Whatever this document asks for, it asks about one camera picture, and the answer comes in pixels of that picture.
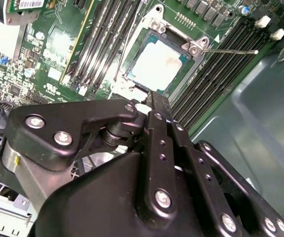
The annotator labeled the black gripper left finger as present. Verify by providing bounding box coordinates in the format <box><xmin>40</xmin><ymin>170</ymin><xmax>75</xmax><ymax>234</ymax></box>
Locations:
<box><xmin>4</xmin><ymin>95</ymin><xmax>181</xmax><ymax>222</ymax></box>

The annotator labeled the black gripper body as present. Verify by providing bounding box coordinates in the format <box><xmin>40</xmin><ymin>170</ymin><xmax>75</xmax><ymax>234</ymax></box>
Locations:
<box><xmin>35</xmin><ymin>150</ymin><xmax>219</xmax><ymax>237</ymax></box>

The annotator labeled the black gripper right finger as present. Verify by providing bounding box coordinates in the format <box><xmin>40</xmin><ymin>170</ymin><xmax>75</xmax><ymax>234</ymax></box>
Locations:
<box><xmin>154</xmin><ymin>91</ymin><xmax>284</xmax><ymax>237</ymax></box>

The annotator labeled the silver CPU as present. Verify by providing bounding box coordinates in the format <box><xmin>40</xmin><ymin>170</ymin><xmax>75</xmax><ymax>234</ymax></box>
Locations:
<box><xmin>125</xmin><ymin>34</ymin><xmax>194</xmax><ymax>97</ymax></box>

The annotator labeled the metal locking lever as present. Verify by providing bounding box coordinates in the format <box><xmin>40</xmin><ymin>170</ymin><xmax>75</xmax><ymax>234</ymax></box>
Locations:
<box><xmin>202</xmin><ymin>48</ymin><xmax>259</xmax><ymax>55</ymax></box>

